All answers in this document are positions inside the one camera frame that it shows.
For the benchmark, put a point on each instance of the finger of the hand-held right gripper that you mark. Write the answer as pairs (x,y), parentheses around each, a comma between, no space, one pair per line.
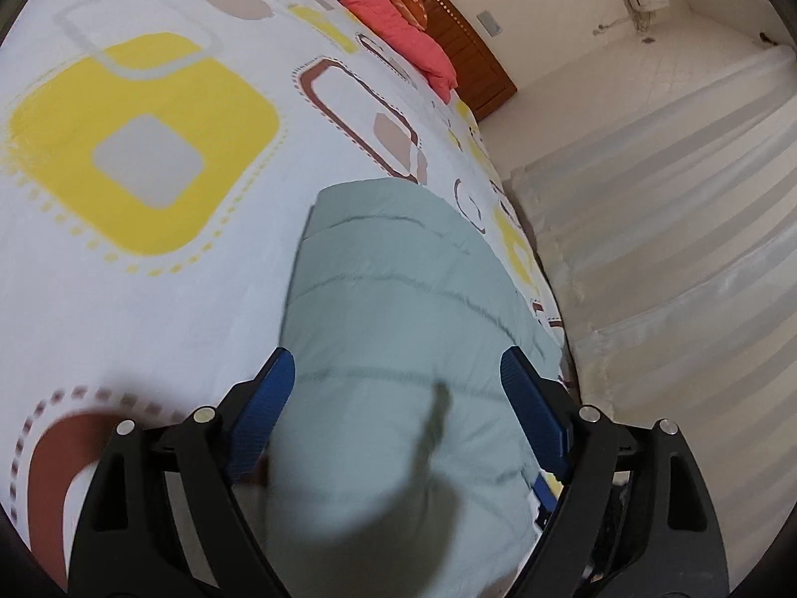
(543,493)

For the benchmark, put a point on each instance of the wooden headboard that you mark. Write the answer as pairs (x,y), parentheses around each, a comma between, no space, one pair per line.
(473,56)

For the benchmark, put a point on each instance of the grey wall socket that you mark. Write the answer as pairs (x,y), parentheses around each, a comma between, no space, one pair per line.
(489,22)

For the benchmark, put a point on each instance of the orange cushion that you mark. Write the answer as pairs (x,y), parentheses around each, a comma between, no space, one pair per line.
(405,0)

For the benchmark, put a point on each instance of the white patterned bed sheet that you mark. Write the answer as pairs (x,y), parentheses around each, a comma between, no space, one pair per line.
(205,249)

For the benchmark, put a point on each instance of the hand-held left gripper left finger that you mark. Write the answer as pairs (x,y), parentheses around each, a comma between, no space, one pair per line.
(264,414)

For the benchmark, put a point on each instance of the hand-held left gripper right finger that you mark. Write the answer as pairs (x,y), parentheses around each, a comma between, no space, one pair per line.
(534,411)

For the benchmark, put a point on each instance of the red pillow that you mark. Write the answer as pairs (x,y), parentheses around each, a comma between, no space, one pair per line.
(392,18)

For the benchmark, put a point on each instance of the white sheer curtain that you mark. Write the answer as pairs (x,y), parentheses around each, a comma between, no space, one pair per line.
(678,261)

